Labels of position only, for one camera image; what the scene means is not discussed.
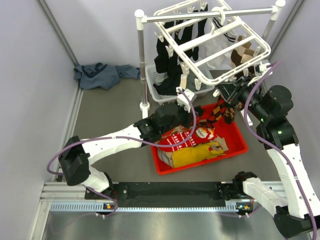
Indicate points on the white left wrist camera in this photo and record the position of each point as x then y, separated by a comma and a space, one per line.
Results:
184, 98

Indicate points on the aluminium frame rail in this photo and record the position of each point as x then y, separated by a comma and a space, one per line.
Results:
64, 198

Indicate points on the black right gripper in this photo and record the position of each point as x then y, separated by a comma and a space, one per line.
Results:
232, 91

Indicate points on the blue crumpled cloth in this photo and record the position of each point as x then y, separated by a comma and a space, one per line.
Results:
105, 76

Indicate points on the brown yellow argyle sock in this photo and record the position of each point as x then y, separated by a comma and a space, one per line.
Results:
229, 115

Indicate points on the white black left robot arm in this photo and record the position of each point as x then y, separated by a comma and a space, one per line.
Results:
76, 162

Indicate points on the black red argyle sock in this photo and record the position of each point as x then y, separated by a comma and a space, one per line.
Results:
216, 115

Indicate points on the white metal drying rack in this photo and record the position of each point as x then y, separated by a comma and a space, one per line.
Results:
143, 62

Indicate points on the beige argyle sock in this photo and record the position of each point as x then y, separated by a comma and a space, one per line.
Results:
166, 157

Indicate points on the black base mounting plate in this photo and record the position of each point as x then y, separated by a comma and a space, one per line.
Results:
213, 190

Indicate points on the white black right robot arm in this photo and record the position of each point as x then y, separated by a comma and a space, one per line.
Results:
299, 211

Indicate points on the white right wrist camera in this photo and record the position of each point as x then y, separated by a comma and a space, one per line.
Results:
259, 70

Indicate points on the black clothes in basket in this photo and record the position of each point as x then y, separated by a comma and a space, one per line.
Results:
168, 86

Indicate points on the white clip hanger frame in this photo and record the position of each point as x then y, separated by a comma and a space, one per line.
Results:
200, 53

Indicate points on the red plastic bin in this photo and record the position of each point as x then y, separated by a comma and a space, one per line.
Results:
230, 132

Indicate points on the white plastic laundry basket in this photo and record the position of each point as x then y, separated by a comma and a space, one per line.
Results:
153, 77

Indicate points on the red white patterned sock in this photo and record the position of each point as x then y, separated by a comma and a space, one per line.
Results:
185, 139

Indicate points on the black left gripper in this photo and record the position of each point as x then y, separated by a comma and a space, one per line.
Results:
189, 117

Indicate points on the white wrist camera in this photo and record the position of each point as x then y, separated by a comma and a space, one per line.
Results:
184, 98
259, 70

